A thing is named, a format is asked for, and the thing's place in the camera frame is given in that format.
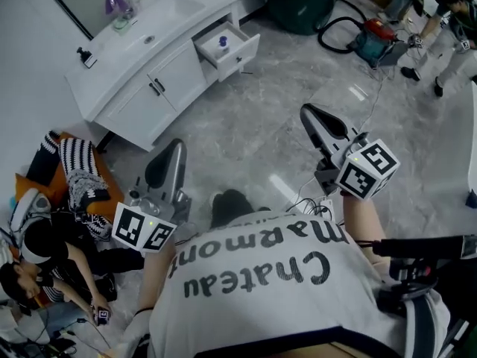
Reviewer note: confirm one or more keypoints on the white printed t-shirt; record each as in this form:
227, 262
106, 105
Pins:
268, 304

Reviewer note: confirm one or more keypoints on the black knob on white box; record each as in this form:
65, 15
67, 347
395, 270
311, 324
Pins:
86, 58

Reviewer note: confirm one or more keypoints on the red and teal vacuum cleaner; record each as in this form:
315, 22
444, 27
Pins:
376, 43

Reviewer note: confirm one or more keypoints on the small blue white bottle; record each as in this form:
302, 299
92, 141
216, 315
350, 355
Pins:
223, 44

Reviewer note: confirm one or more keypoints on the white grey handheld device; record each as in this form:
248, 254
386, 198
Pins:
30, 209

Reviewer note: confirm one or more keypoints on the chrome faucet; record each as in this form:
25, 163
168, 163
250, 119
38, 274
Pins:
128, 12

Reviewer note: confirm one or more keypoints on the black chest-mounted device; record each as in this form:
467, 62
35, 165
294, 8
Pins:
428, 248

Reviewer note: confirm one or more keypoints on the white vanity cabinet with sink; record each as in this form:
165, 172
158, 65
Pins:
123, 58

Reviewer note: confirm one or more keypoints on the dark green white bathtub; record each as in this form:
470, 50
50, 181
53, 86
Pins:
298, 6

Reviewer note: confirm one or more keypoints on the purple hair dryer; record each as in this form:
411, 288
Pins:
115, 0

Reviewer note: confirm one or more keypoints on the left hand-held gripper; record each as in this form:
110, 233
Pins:
128, 228

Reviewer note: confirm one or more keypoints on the metal sink drain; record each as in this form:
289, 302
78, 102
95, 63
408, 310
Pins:
149, 39

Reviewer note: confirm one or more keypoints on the orange cushion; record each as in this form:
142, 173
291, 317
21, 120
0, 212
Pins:
112, 190

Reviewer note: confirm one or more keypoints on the black cushion with white zigzag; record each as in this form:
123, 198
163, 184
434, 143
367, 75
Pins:
43, 162

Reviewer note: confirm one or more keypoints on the black white striped knit cloth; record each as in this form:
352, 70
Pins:
80, 166

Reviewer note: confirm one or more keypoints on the white power strip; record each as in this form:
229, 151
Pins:
326, 206

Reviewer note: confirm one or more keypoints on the white floor-standing fixture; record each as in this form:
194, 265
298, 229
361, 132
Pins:
472, 144

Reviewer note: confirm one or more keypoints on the person's left forearm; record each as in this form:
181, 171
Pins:
154, 282

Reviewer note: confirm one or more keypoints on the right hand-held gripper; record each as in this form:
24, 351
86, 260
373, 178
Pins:
357, 177

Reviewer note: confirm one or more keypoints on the white drawer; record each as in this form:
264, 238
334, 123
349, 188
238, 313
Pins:
238, 50

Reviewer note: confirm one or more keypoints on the white cabinet door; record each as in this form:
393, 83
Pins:
138, 114
179, 73

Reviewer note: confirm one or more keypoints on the person's leg in black trousers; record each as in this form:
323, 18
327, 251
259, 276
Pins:
229, 207

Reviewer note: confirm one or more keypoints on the person's right forearm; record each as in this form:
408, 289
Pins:
363, 222

